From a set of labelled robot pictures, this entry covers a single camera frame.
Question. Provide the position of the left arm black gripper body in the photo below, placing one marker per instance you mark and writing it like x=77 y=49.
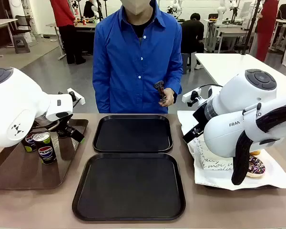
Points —
x=64 y=131

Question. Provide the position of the person in red dress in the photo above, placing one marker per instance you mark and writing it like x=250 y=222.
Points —
x=264 y=23

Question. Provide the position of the person in red top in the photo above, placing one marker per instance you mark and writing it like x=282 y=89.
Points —
x=66 y=19

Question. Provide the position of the person in blue shirt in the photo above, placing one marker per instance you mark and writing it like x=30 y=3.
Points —
x=133 y=66

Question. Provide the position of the person's right forearm blue sleeve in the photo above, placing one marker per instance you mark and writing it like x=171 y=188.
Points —
x=97 y=95

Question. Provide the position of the beige face mask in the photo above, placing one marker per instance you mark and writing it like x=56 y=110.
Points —
x=135 y=6

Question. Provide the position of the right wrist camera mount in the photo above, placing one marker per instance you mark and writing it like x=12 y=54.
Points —
x=191 y=95

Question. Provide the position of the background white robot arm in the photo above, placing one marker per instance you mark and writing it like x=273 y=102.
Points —
x=221 y=12

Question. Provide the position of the seated person in black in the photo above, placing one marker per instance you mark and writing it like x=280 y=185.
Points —
x=191 y=33

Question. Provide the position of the white lab desk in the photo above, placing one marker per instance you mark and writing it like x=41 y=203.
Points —
x=228 y=29

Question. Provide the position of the dark patterned serving tongs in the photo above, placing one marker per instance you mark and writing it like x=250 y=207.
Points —
x=160 y=90

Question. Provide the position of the black tray under white paper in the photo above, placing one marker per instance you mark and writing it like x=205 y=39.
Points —
x=252 y=187

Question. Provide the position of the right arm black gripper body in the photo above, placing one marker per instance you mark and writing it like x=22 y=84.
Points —
x=197 y=119

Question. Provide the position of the person's left forearm blue sleeve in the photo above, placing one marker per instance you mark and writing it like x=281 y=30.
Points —
x=176 y=81

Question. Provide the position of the black tripod pole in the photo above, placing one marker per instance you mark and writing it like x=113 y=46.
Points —
x=249 y=28

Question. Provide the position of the brown serving tray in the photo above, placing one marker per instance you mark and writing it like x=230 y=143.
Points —
x=19 y=171

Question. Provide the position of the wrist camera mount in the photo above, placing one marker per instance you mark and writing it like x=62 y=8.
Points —
x=191 y=95
x=77 y=97

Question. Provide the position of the chocolate donut colourful sprinkles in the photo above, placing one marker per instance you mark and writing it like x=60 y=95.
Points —
x=256 y=167

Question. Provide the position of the large white paper sheet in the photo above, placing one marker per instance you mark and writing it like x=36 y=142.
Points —
x=276 y=171

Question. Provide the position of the black serving tray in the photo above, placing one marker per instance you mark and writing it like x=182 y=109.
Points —
x=128 y=186
x=132 y=133

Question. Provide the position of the black office chair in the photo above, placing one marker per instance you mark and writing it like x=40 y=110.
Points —
x=22 y=23

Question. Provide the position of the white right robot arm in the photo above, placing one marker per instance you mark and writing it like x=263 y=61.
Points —
x=228 y=95

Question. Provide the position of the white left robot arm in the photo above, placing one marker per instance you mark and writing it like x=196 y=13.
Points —
x=14 y=107

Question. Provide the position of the person's left hand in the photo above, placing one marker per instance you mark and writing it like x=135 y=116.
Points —
x=170 y=97

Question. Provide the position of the glazed plain donut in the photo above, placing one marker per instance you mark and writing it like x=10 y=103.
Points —
x=255 y=153

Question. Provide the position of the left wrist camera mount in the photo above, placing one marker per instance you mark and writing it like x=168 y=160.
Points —
x=77 y=97

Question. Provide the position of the black Pepsi can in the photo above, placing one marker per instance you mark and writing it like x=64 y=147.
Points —
x=46 y=150
x=29 y=144

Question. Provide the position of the grey plastic stool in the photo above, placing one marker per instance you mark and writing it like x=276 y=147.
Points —
x=21 y=44
x=188 y=62

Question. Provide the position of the white side table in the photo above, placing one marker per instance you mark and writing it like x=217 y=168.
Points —
x=228 y=66

